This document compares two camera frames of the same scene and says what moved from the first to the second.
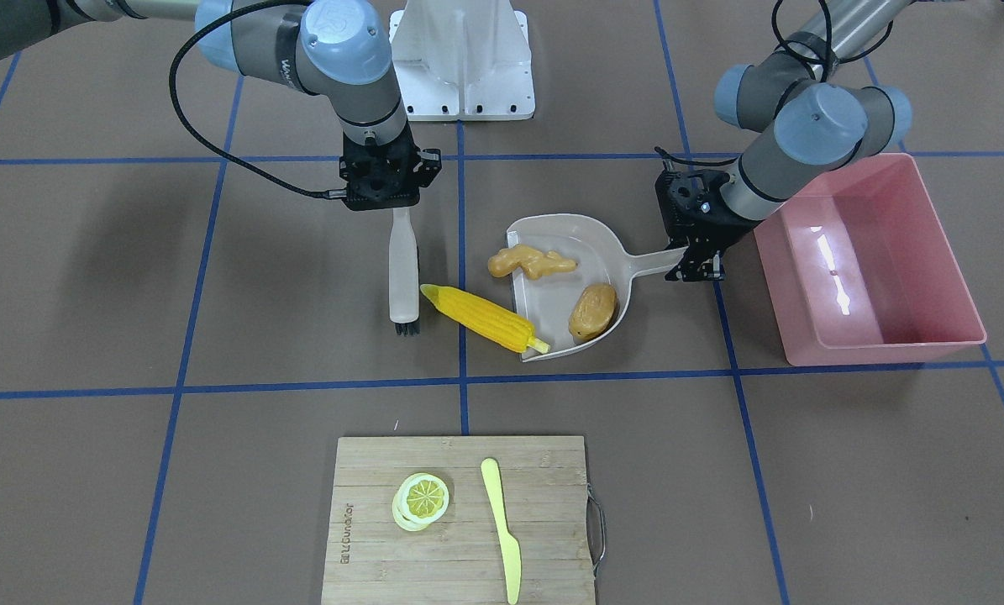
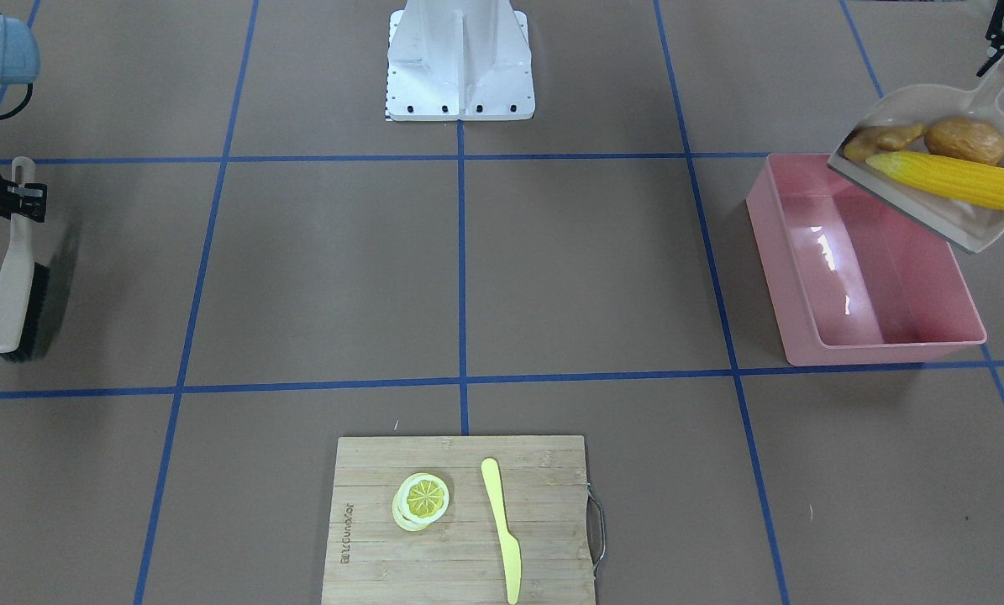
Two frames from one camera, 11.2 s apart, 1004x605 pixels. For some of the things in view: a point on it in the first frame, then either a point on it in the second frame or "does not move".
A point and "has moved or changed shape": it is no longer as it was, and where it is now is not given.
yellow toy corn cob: x=485 y=320 -> x=957 y=181
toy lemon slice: x=421 y=499 does not move
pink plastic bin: x=861 y=271 does not move
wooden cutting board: x=554 y=517 does not move
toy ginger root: x=535 y=264 has moved or changed shape
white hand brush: x=403 y=274 -> x=17 y=327
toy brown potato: x=592 y=311 -> x=966 y=138
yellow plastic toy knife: x=509 y=547 does not move
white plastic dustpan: x=543 y=304 -> x=980 y=228
